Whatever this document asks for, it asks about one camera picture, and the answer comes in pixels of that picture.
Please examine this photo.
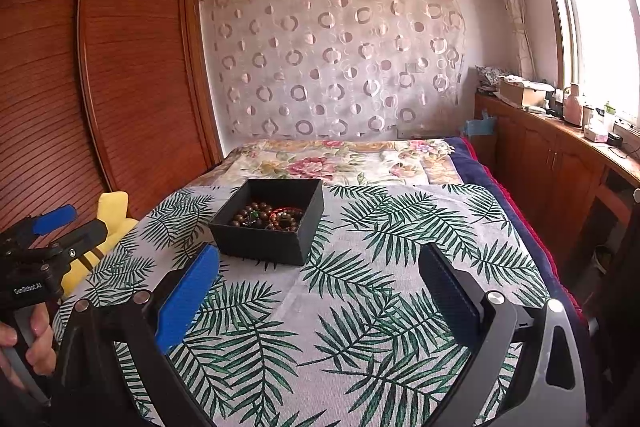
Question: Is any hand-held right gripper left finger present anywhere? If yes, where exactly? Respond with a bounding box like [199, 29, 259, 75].
[50, 244, 222, 427]

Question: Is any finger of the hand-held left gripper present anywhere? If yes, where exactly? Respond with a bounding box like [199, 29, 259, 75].
[10, 204, 79, 239]
[59, 220, 109, 267]

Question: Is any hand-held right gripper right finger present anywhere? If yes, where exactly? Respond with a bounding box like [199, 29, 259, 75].
[417, 244, 589, 427]

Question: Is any black square box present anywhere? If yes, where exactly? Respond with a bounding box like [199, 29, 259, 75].
[207, 178, 326, 267]

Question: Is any brown wooden bead bracelet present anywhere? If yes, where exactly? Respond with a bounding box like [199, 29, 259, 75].
[231, 201, 276, 230]

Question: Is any red bead bracelet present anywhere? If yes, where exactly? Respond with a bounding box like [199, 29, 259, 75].
[267, 206, 306, 233]

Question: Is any person's left hand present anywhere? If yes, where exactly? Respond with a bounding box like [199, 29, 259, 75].
[0, 311, 57, 390]

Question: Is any yellow plush toy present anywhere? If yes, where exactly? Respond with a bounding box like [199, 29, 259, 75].
[62, 191, 138, 300]

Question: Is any leaf print tablecloth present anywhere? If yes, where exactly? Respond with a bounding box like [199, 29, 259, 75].
[52, 183, 551, 427]

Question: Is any blue blanket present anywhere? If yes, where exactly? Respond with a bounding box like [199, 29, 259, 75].
[445, 137, 596, 427]

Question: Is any wooden wardrobe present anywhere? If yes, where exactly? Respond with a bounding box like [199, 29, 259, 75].
[0, 0, 226, 268]

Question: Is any wooden cabinet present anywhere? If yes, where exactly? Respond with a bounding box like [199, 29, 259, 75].
[472, 92, 640, 288]

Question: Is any blue bag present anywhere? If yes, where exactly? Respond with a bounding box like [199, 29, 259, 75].
[462, 109, 498, 138]

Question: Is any floral bedsheet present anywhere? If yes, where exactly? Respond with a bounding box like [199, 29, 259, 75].
[192, 138, 463, 198]

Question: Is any cardboard box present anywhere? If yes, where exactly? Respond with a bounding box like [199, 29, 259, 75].
[499, 77, 553, 108]

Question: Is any patterned bag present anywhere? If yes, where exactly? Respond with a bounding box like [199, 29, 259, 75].
[475, 66, 507, 90]

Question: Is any pink kettle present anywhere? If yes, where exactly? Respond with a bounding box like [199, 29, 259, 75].
[564, 83, 586, 126]

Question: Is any white patterned window curtain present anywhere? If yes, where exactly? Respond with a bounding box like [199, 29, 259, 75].
[480, 0, 536, 82]

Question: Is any window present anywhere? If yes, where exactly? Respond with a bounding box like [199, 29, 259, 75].
[525, 0, 640, 122]

